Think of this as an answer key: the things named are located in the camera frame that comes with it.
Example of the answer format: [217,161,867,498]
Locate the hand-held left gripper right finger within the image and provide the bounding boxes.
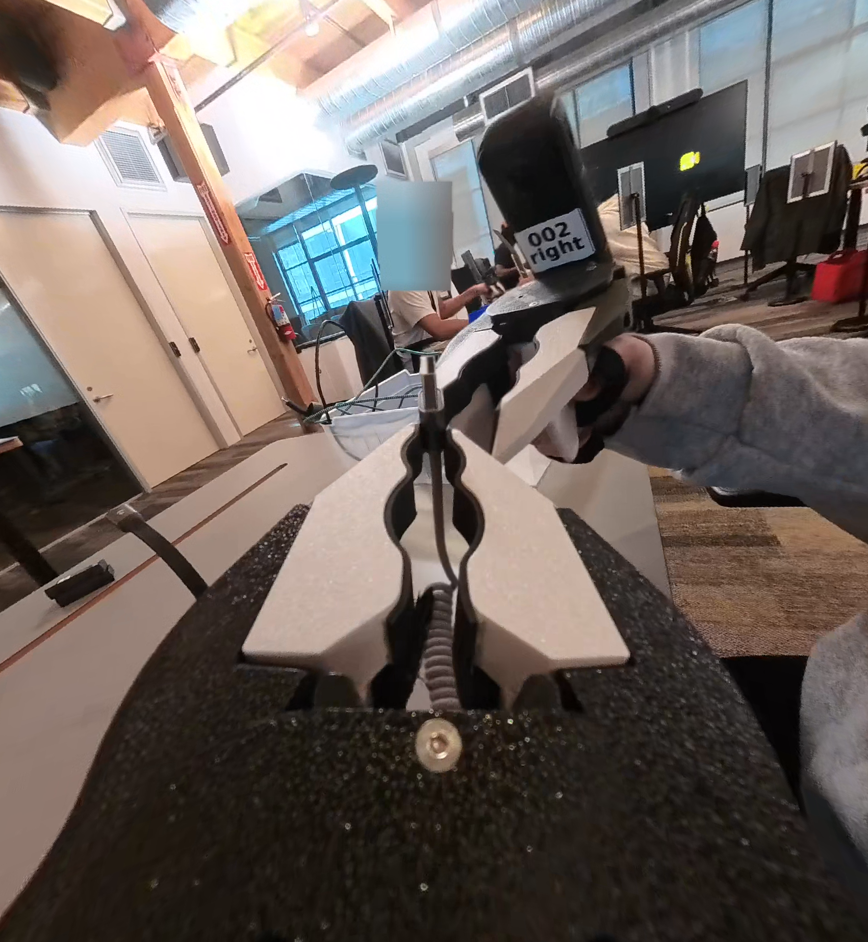
[445,430,631,707]

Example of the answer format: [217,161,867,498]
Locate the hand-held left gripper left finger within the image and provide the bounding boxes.
[241,427,435,707]

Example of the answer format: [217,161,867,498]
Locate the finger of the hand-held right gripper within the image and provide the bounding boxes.
[491,308,598,466]
[494,335,553,413]

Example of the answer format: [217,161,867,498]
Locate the grey cable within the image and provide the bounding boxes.
[415,352,460,713]

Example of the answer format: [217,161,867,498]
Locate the black cable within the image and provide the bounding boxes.
[105,504,209,599]

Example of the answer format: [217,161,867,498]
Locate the clear plastic bin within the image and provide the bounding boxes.
[322,368,442,475]

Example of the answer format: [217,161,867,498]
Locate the person's right forearm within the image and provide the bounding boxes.
[603,322,868,560]

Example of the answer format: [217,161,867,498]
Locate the person's right hand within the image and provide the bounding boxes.
[574,333,659,465]

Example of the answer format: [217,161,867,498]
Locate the marker tag on stand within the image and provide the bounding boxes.
[616,163,648,231]
[787,141,838,206]

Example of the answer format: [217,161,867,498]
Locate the black monitor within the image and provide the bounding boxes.
[580,79,750,218]

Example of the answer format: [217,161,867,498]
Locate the dark jacket on chair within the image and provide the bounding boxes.
[342,298,406,385]

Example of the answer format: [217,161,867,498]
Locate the black floor lamp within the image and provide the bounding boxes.
[330,163,391,325]

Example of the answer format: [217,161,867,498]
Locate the black hanging coat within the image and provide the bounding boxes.
[741,146,856,269]

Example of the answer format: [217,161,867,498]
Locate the small black block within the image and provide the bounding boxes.
[44,559,116,609]

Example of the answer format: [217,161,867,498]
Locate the white door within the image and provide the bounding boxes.
[0,208,222,487]
[124,212,288,437]

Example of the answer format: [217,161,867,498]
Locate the red bag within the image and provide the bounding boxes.
[811,249,868,304]

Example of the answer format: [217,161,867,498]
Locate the person's grey printed sweatshirt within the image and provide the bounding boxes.
[800,585,868,942]

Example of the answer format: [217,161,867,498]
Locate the duct vent grille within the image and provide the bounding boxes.
[478,68,536,122]

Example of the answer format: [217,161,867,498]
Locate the silver air duct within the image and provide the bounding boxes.
[316,0,626,119]
[342,0,766,152]

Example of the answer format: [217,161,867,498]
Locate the wooden post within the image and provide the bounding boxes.
[128,44,317,406]

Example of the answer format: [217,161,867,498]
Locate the black wall speaker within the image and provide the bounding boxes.
[156,124,230,183]

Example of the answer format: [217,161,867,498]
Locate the wall vent grille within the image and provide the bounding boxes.
[96,125,166,191]

